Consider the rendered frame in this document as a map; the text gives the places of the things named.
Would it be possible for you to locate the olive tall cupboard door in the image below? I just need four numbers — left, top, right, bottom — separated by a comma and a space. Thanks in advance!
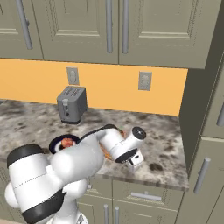
174, 136, 224, 224
200, 58, 224, 140

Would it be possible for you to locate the olive drawer front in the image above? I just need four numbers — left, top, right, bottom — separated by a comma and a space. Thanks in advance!
86, 176, 114, 200
111, 179, 185, 212

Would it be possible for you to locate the grey cupboard handle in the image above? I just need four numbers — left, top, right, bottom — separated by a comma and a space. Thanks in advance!
215, 101, 224, 128
114, 206, 121, 224
122, 0, 130, 55
15, 0, 34, 51
105, 0, 114, 54
192, 157, 212, 195
102, 203, 109, 224

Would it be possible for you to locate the grey toaster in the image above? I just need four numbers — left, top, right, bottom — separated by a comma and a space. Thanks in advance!
56, 85, 88, 125

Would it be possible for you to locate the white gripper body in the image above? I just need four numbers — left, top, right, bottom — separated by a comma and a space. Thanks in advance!
128, 157, 145, 173

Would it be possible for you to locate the orange peach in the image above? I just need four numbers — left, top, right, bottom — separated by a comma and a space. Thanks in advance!
64, 136, 76, 149

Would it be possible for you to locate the dark blue bowl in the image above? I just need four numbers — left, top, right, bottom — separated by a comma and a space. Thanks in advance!
48, 133, 81, 155

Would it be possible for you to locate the grey drawer handle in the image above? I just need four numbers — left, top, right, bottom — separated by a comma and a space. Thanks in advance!
129, 190, 163, 202

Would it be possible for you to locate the grey wall outlet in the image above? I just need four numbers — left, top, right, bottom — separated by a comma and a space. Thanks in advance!
137, 71, 153, 92
66, 66, 81, 87

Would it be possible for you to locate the olive wall cupboard door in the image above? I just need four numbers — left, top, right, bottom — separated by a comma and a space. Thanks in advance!
118, 0, 223, 70
31, 0, 120, 66
0, 0, 45, 61

